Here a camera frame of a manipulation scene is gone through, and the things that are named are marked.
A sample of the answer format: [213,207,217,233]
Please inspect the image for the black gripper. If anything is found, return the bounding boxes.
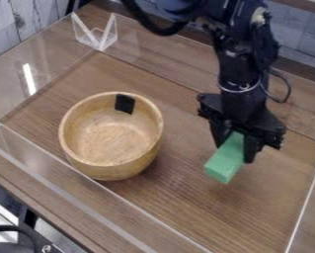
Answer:
[197,90,286,164]

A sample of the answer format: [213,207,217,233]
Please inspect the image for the green rectangular stick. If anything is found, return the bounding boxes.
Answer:
[205,132,245,184]

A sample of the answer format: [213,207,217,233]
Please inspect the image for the wooden bowl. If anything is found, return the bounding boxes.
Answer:
[58,91,163,181]

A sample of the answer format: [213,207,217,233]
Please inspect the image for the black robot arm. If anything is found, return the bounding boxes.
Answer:
[122,0,286,163]

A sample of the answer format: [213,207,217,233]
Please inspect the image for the black square pad in bowl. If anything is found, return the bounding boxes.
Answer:
[115,94,137,114]

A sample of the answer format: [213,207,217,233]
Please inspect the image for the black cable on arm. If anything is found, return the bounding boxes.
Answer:
[260,67,294,105]

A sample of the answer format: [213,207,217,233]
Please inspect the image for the clear acrylic enclosure wall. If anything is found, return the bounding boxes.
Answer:
[0,7,315,253]

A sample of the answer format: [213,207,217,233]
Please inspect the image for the clear acrylic corner bracket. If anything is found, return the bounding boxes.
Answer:
[71,12,118,51]

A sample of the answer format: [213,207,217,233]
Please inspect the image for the black metal table frame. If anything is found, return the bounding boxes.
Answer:
[0,206,66,253]

